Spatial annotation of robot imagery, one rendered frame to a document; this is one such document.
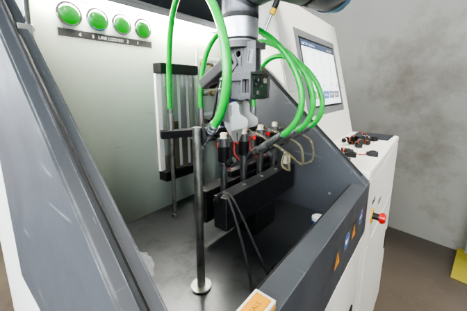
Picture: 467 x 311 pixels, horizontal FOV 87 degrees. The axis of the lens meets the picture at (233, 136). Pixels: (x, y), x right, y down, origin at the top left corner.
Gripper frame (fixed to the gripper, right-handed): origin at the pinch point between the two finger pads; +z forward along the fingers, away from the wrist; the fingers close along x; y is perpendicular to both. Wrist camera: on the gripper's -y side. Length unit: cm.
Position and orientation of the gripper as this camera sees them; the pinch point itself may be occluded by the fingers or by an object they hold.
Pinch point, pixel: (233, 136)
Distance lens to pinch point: 56.3
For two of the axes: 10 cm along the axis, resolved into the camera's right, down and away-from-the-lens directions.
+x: 6.3, -1.5, 7.6
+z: 0.1, 9.8, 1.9
